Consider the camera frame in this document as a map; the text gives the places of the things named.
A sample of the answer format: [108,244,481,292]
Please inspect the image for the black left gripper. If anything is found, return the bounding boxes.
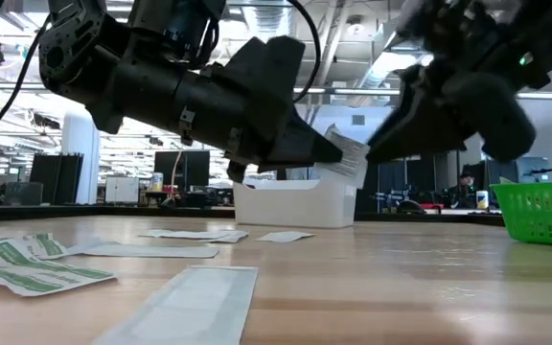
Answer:
[112,35,344,184]

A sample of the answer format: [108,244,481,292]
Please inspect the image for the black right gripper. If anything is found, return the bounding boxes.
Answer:
[365,61,540,164]

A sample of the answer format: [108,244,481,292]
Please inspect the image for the square white printed packet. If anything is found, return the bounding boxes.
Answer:
[326,123,371,191]

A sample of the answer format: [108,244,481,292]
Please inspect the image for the green striped bandage packet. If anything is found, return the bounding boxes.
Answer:
[0,237,117,297]
[21,233,70,260]

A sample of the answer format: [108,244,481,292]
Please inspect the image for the black partition screens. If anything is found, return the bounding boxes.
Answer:
[356,155,449,215]

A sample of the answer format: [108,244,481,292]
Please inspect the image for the white plastic bin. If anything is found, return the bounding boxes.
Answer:
[232,163,358,229]

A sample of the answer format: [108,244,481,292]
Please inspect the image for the black background robot rig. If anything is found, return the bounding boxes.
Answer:
[374,189,449,215]

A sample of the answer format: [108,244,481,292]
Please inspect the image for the person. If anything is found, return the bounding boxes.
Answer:
[447,170,479,210]

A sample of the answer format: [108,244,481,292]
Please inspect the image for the long ceiling light strip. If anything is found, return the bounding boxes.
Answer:
[0,80,552,101]

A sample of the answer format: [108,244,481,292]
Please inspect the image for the black background screen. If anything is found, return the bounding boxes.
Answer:
[153,150,211,194]

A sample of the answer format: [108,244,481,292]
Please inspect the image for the grey background monitor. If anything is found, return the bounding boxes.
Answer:
[515,156,550,184]

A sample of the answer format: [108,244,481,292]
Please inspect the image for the green plastic mesh basket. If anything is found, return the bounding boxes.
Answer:
[490,180,552,248]

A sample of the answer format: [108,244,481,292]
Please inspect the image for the white cabinet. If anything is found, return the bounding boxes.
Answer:
[104,175,140,204]

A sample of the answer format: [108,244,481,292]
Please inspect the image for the long plain white packet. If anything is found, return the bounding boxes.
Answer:
[92,265,260,345]

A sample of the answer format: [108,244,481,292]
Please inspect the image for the white round pillar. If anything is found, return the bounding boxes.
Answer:
[61,109,101,206]

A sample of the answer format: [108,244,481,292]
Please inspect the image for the black folded panels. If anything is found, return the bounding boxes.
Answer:
[30,152,84,206]

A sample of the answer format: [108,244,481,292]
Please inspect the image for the silver slanted ceiling duct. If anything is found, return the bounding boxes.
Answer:
[352,28,416,92]

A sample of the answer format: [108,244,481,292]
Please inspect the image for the black left camera cable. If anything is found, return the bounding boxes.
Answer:
[287,0,323,104]

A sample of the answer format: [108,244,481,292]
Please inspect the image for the silver spiral ceiling duct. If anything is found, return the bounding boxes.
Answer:
[244,0,301,39]

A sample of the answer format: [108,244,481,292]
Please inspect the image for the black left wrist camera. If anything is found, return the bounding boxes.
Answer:
[129,0,222,66]

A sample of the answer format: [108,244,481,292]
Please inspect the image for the black metal table frame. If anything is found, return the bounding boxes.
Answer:
[0,203,505,226]

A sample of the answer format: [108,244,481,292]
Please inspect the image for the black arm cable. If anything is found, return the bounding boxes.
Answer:
[0,13,51,186]

